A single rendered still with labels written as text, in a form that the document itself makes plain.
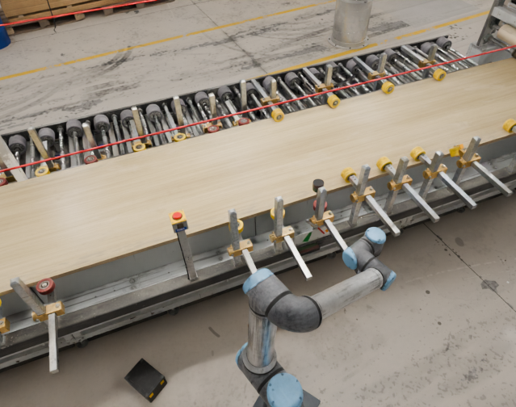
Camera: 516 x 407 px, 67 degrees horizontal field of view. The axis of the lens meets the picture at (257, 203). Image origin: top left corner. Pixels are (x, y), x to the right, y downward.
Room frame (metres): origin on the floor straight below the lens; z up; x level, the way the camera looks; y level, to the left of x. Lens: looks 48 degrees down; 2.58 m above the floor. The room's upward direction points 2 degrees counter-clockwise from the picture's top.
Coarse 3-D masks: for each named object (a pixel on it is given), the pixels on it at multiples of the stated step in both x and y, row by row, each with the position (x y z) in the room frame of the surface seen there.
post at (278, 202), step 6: (276, 198) 1.35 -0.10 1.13; (282, 198) 1.35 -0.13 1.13; (276, 204) 1.33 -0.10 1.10; (282, 204) 1.33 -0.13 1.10; (276, 210) 1.33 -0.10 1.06; (282, 210) 1.33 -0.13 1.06; (276, 216) 1.33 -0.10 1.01; (282, 216) 1.33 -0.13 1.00; (276, 222) 1.33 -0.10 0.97; (282, 222) 1.33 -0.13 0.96; (276, 228) 1.32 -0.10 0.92; (282, 228) 1.33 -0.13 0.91; (276, 234) 1.32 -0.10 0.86; (276, 246) 1.32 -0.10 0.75
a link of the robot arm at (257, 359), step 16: (256, 272) 0.72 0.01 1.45; (256, 288) 0.66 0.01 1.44; (272, 288) 0.65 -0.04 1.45; (256, 304) 0.63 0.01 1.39; (272, 304) 0.60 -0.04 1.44; (256, 320) 0.62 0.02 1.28; (256, 336) 0.62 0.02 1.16; (272, 336) 0.62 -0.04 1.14; (240, 352) 0.68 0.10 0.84; (256, 352) 0.61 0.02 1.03; (272, 352) 0.63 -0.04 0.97; (240, 368) 0.63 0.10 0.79; (256, 368) 0.59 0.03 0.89; (272, 368) 0.60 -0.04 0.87; (256, 384) 0.55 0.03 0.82
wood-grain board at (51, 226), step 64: (256, 128) 2.24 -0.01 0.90; (320, 128) 2.22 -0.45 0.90; (384, 128) 2.19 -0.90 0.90; (448, 128) 2.17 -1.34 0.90; (0, 192) 1.68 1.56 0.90; (64, 192) 1.66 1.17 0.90; (128, 192) 1.65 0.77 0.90; (192, 192) 1.63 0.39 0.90; (256, 192) 1.62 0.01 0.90; (0, 256) 1.21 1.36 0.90; (64, 256) 1.19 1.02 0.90
